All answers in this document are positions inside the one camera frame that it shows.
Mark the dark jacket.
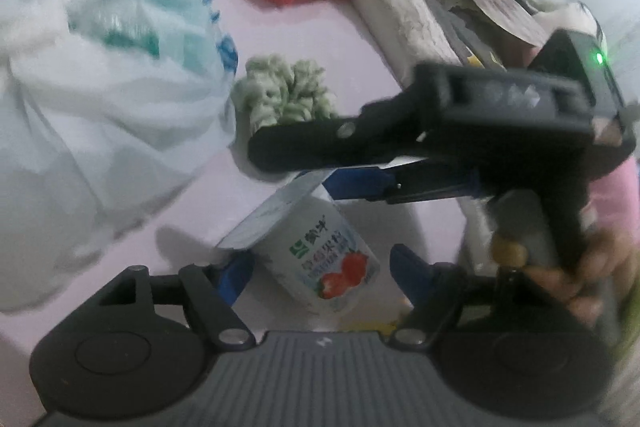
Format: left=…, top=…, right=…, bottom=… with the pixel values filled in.
left=425, top=0, right=531, bottom=72

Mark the person's right forearm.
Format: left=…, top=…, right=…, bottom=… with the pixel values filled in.
left=587, top=157, right=640, bottom=238

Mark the white plastic bag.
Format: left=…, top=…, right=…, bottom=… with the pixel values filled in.
left=0, top=0, right=238, bottom=313

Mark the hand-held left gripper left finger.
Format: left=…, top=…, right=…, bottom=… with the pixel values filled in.
left=97, top=251, right=256, bottom=350

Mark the pink play mat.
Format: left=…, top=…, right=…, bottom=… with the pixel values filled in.
left=0, top=0, right=471, bottom=343

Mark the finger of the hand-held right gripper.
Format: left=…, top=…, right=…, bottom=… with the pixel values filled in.
left=324, top=162, right=482, bottom=206
left=248, top=104, right=432, bottom=175

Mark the green rolled towel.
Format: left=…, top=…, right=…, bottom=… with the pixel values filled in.
left=231, top=54, right=337, bottom=132

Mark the white strawberry yogurt carton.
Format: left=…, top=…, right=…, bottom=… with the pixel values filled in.
left=216, top=169, right=381, bottom=315

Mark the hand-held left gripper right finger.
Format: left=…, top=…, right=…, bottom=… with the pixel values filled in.
left=390, top=244, right=503, bottom=352

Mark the person's right hand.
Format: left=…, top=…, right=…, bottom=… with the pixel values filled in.
left=525, top=227, right=624, bottom=324

